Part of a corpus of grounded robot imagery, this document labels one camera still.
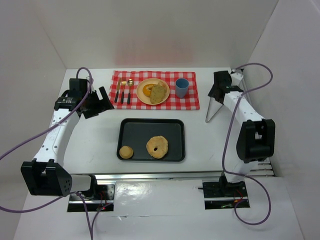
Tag metal tongs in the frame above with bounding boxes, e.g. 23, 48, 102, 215
205, 97, 223, 123

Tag orange glazed donut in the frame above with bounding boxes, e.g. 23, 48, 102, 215
142, 84, 155, 98

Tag speckled bread slice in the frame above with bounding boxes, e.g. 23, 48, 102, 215
149, 85, 167, 104

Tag small round bun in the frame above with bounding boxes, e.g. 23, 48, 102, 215
157, 81, 167, 91

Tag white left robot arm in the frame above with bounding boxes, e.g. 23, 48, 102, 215
20, 87, 113, 197

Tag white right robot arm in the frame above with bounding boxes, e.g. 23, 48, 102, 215
208, 83, 276, 197

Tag red white checkered cloth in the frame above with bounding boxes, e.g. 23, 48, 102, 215
108, 70, 200, 111

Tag blue cup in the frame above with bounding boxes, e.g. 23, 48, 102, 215
175, 78, 189, 99

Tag black baking tray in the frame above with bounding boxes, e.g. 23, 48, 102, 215
116, 118, 186, 162

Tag beige round plate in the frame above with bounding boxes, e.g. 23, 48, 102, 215
136, 78, 170, 106

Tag round yellow muffin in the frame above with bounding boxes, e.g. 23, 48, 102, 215
119, 145, 134, 159

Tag pale bagel with hole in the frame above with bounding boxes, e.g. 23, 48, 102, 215
146, 135, 169, 159

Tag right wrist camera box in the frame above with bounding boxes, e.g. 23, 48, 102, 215
213, 70, 244, 88

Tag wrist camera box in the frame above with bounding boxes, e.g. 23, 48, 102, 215
67, 78, 89, 98
213, 70, 244, 88

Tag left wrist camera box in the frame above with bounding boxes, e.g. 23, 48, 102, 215
67, 78, 89, 98

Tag gold fork black handle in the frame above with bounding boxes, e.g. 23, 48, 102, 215
120, 78, 127, 104

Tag gold knife black handle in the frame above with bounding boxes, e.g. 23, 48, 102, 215
114, 77, 122, 103

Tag gold spoon black handle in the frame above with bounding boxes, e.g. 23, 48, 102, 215
127, 78, 134, 105

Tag aluminium front rail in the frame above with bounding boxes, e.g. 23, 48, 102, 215
90, 171, 222, 182

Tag aluminium rail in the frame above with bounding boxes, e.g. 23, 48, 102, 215
231, 68, 276, 178
90, 171, 222, 182

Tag aluminium right side rail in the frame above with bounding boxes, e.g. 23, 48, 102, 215
231, 68, 276, 178

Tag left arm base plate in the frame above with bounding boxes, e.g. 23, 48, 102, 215
67, 183, 115, 213

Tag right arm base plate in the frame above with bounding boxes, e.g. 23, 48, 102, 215
198, 181, 250, 210

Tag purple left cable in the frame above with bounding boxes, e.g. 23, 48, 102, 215
0, 66, 95, 240

